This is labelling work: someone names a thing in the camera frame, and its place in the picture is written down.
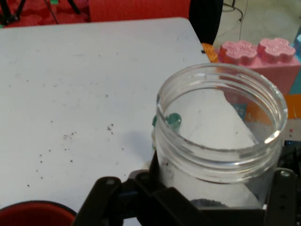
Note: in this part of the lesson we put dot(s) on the black tripod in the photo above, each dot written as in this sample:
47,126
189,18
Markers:
9,19

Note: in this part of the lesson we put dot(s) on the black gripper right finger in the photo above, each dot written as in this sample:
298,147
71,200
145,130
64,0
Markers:
284,202

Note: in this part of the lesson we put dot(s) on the light blue foam block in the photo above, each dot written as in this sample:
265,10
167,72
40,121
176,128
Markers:
297,70

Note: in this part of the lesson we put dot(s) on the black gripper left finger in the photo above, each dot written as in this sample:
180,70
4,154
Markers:
131,204

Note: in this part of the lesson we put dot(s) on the red and green foam mats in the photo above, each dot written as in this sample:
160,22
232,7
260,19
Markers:
141,10

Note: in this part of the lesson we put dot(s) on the pink foam block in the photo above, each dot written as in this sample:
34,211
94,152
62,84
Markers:
270,70

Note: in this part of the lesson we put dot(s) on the clear plastic jar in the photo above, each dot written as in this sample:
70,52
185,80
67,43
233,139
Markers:
211,164

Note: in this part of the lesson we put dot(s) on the green lidded spice bottle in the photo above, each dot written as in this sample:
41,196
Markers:
174,118

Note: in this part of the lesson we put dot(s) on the red bowl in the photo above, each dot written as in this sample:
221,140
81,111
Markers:
35,214

